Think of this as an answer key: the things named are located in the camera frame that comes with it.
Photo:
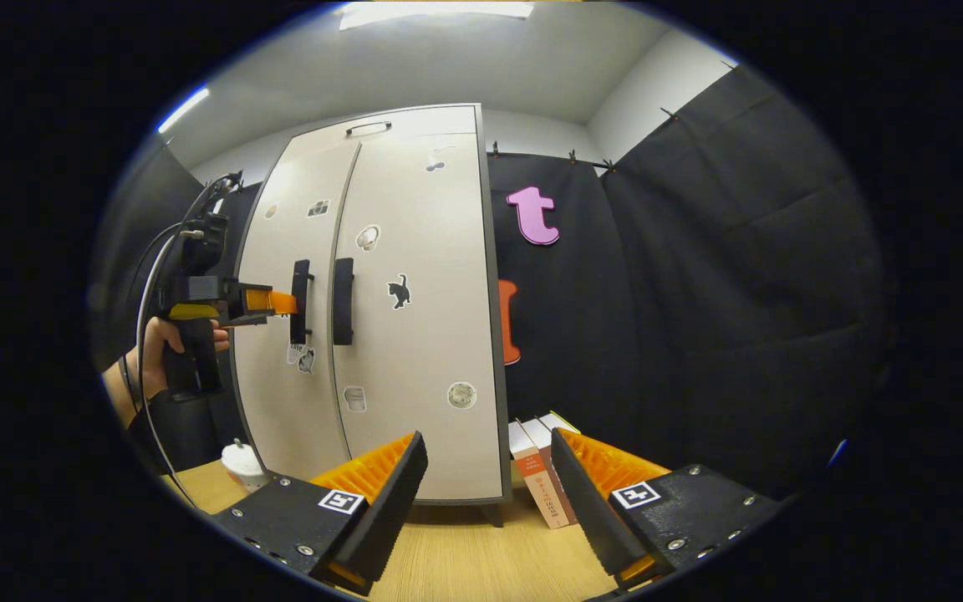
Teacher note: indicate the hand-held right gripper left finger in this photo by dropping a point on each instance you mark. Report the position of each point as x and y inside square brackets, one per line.
[389, 510]

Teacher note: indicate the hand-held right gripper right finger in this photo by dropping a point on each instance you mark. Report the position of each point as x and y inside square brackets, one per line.
[586, 510]

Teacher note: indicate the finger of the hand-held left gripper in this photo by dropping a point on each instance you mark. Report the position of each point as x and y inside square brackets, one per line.
[268, 301]

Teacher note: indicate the white cabinet door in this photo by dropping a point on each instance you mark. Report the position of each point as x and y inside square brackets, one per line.
[277, 242]
[431, 334]

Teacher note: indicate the white grey shoe cabinet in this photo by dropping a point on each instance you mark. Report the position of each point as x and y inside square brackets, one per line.
[415, 121]

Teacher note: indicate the orange white book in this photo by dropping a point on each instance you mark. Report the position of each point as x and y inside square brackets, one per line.
[542, 493]

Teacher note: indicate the brown spine book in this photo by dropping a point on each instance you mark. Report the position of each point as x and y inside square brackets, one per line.
[542, 431]

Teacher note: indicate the yellow edged book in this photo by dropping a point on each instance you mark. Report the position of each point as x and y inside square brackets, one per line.
[563, 420]

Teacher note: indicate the white plush toy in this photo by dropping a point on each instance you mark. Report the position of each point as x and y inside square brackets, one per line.
[243, 468]

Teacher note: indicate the ceiling light panel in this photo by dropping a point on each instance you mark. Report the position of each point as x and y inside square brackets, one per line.
[435, 12]
[183, 109]

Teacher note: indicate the black backdrop cloth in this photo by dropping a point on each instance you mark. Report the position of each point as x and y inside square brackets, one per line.
[699, 293]

